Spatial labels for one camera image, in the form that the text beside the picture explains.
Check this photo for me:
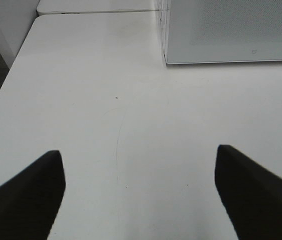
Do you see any white microwave oven body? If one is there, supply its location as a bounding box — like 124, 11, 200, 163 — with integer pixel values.
155, 0, 171, 63

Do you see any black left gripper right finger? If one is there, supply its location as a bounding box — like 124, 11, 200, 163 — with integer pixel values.
214, 145, 282, 240

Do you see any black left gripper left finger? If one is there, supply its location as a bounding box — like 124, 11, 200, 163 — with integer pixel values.
0, 150, 66, 240

